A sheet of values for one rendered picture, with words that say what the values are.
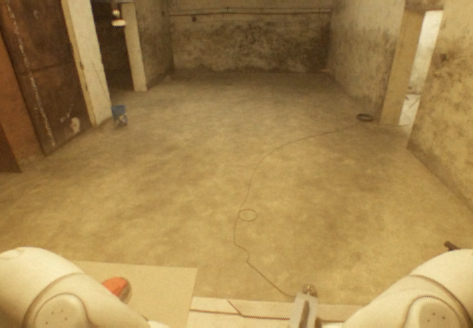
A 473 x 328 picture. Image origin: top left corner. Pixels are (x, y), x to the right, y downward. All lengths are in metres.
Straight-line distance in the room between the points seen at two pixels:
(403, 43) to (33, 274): 5.91
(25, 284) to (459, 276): 0.67
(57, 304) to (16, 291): 0.11
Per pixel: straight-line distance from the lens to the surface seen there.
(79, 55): 5.92
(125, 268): 2.64
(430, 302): 0.44
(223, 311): 2.06
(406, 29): 5.96
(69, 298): 0.44
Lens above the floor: 1.89
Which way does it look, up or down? 29 degrees down
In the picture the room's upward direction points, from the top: 1 degrees counter-clockwise
